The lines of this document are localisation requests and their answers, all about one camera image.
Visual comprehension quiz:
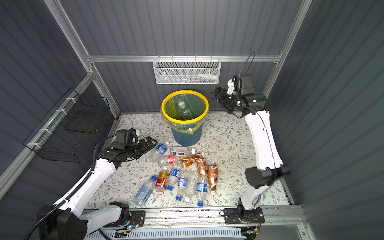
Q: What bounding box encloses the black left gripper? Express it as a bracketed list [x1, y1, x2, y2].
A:
[125, 135, 157, 159]

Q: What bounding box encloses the orange juice bottle red label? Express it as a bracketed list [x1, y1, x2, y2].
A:
[155, 167, 169, 192]

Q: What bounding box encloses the light blue tinted bottle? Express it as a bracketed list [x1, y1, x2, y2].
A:
[134, 176, 157, 206]

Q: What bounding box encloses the clear unlabeled bottle white cap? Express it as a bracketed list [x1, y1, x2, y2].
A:
[184, 172, 199, 203]

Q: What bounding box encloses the brown coffee bottle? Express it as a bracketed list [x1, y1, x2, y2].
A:
[197, 158, 209, 176]
[180, 152, 205, 169]
[208, 165, 219, 196]

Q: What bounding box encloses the pepsi label bottle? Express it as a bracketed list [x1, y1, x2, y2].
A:
[196, 175, 208, 207]
[167, 165, 181, 191]
[176, 173, 189, 201]

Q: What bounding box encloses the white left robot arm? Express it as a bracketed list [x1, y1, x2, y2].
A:
[25, 134, 158, 240]

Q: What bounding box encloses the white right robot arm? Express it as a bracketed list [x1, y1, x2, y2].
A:
[211, 87, 290, 224]

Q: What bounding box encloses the yellow bin liner bag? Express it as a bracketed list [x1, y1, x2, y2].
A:
[160, 93, 208, 135]

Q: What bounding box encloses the teal ribbed waste bin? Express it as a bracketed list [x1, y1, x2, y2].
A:
[160, 89, 210, 147]

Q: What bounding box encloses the blue label clear bottle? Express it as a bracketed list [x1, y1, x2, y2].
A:
[149, 141, 169, 162]

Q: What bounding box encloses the white spray bottle in basket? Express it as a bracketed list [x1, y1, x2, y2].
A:
[198, 74, 219, 81]

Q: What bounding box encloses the red label clear bottle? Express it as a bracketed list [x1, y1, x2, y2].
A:
[157, 155, 181, 168]

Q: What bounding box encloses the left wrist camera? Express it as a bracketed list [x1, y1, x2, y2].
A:
[115, 128, 138, 146]

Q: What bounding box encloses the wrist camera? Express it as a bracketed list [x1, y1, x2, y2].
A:
[115, 128, 138, 146]
[227, 74, 255, 98]

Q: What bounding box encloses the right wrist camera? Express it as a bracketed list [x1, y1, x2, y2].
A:
[227, 74, 255, 98]

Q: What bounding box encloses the white wire wall basket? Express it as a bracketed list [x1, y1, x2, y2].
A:
[153, 58, 222, 85]

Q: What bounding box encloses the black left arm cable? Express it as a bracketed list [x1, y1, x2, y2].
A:
[23, 134, 118, 240]

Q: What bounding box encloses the black wire wall basket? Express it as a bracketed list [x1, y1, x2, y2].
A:
[23, 88, 110, 163]

